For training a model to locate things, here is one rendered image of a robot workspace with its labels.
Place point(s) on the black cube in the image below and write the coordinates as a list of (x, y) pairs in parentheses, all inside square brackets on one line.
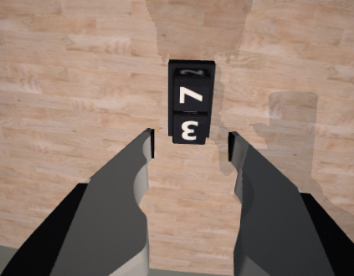
[(190, 90), (189, 127)]

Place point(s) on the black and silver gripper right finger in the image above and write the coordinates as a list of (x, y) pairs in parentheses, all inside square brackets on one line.
[(284, 231)]

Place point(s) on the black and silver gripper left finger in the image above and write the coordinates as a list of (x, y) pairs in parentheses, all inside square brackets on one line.
[(98, 229)]

